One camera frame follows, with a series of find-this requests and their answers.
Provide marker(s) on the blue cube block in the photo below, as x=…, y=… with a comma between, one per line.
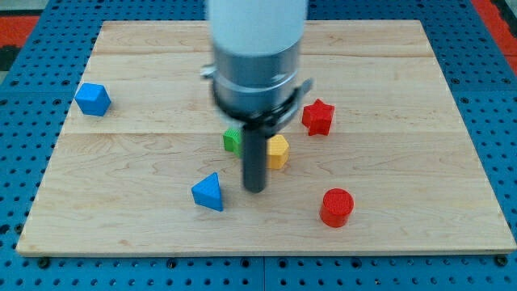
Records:
x=93, y=99

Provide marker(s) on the green block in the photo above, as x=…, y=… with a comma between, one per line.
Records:
x=232, y=141

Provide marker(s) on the yellow hexagon block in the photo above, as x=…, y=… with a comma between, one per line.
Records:
x=277, y=152

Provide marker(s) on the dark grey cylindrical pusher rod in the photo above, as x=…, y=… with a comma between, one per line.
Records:
x=254, y=159

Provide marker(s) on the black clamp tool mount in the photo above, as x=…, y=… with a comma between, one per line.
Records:
x=260, y=108

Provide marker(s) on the red cylinder block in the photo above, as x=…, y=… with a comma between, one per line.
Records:
x=336, y=208

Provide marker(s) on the blue triangle block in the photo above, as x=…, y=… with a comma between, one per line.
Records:
x=207, y=193

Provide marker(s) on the light wooden board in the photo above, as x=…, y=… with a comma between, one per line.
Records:
x=120, y=185

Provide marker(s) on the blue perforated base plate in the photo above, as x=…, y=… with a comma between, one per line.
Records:
x=37, y=92

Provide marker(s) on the red star block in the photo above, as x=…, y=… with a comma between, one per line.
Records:
x=317, y=117

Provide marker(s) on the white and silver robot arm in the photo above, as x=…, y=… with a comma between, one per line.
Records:
x=256, y=47

